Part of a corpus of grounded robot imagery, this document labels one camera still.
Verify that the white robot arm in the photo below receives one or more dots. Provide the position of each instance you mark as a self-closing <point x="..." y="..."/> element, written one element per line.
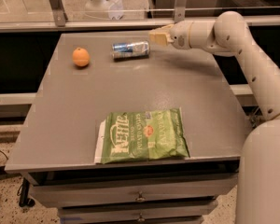
<point x="258" y="188"/>

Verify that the black caster wheel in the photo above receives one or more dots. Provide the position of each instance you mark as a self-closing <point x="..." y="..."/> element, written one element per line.
<point x="23" y="191"/>

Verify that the top drawer knob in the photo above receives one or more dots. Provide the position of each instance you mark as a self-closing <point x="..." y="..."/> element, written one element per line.
<point x="140" y="198"/>

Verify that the metal rail bracket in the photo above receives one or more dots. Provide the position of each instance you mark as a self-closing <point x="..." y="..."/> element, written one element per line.
<point x="59" y="15"/>
<point x="179" y="10"/>

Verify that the grey drawer cabinet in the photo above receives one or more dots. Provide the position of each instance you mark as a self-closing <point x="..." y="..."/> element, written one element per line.
<point x="56" y="146"/>

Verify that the orange fruit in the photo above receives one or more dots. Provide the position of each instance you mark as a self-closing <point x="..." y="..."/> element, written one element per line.
<point x="80" y="57"/>

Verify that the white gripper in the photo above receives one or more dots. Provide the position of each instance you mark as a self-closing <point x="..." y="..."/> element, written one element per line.
<point x="179" y="35"/>

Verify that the drawer knob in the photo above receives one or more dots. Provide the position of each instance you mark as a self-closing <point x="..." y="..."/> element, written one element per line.
<point x="141" y="218"/>
<point x="140" y="198"/>

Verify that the right metal rail bracket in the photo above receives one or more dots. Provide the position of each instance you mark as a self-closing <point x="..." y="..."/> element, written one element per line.
<point x="179" y="10"/>

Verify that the green jalapeno chip bag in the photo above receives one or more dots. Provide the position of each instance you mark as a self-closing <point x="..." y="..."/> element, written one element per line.
<point x="141" y="136"/>

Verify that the left metal rail bracket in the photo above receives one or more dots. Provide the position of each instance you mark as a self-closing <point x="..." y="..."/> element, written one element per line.
<point x="59" y="15"/>

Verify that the white pedestal base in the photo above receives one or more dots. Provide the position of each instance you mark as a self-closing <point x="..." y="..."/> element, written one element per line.
<point x="104" y="9"/>

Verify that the silver blue redbull can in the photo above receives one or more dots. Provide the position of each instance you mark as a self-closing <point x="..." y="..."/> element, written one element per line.
<point x="130" y="50"/>

